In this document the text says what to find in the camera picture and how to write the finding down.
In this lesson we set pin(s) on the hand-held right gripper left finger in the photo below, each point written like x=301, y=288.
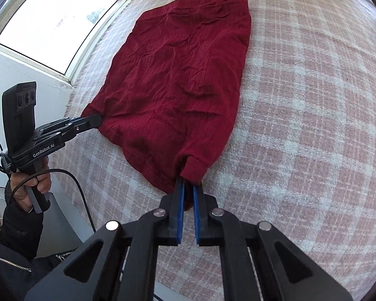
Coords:
x=180, y=213

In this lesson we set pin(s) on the dark red knit garment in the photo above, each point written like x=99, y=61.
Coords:
x=178, y=84

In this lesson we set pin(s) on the person's black jacket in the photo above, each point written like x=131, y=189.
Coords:
x=15, y=276

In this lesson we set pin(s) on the white window frame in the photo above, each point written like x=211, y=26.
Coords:
x=81, y=53

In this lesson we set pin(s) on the person's left forearm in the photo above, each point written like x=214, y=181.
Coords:
x=20, y=225

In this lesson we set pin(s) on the pink plaid blanket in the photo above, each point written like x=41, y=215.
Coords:
x=300, y=131

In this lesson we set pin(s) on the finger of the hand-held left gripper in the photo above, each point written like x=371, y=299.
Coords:
x=61, y=122
x=89, y=121

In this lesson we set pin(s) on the person's left hand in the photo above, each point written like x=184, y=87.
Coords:
x=42, y=178

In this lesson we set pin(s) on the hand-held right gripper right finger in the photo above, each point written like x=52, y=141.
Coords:
x=196, y=219

